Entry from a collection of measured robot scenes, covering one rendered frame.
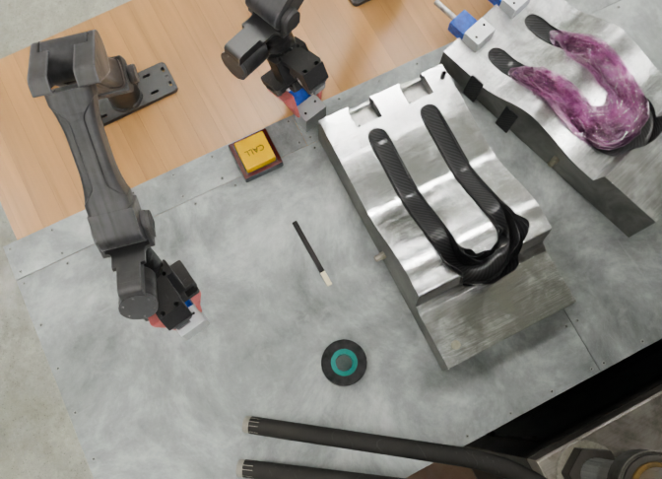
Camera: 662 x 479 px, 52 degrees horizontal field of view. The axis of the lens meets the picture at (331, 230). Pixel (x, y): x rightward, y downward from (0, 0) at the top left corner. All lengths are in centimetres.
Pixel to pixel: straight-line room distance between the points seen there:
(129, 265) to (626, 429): 90
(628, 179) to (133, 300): 87
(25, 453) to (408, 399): 128
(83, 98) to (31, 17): 163
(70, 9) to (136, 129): 122
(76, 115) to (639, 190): 94
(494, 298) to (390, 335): 20
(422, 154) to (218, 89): 44
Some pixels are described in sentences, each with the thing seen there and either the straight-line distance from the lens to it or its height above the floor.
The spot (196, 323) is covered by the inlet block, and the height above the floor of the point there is 85.
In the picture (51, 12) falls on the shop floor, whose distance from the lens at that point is 260.
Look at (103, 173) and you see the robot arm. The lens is 102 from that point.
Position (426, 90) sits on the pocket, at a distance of 134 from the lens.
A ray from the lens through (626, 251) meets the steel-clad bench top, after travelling 141.
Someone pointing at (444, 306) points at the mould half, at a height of 86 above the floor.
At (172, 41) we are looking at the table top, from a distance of 148.
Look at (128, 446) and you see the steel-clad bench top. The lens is 129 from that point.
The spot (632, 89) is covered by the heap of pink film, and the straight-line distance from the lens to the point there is 142.
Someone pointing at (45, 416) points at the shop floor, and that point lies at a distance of 220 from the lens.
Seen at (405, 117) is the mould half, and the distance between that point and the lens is 128.
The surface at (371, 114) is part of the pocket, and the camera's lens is 131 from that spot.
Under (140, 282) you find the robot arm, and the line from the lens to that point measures 102.
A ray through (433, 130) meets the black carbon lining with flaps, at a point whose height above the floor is 88.
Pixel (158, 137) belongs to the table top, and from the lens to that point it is 139.
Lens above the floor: 205
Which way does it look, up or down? 75 degrees down
